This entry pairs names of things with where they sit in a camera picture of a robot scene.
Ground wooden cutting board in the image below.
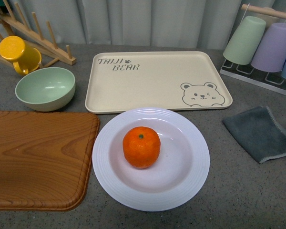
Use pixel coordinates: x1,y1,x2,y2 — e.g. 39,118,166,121
0,111,100,211

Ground orange mandarin fruit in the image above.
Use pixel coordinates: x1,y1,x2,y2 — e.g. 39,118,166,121
123,126,161,168

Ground white cup drying rack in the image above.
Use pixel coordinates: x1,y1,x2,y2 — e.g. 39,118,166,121
220,4,286,95

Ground purple plastic cup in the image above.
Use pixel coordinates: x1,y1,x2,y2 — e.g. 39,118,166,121
251,23,286,73

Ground beige bear tray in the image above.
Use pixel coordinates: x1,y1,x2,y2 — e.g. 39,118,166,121
85,51,233,114

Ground light green bowl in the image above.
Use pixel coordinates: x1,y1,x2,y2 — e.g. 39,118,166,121
15,67,76,112

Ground green plastic cup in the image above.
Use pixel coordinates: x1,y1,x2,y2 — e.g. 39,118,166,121
223,16,266,65

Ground white ridged plate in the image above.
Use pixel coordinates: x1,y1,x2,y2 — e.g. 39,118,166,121
92,108,210,211

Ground yellow mug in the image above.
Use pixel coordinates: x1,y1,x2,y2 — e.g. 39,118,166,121
0,36,42,76

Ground grey folded cloth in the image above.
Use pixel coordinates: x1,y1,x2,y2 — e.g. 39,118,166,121
223,106,286,164

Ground wooden dish rack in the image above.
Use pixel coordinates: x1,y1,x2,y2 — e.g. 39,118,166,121
0,0,77,68

